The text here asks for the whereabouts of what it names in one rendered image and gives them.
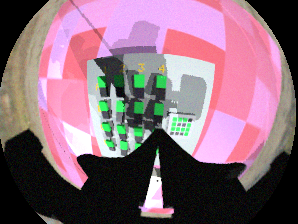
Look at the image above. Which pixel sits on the light grey switch panel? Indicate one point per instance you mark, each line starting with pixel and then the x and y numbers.
pixel 131 95

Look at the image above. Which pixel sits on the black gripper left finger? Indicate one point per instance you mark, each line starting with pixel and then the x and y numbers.
pixel 132 172

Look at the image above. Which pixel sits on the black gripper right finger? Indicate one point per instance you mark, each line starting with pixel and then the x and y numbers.
pixel 181 173

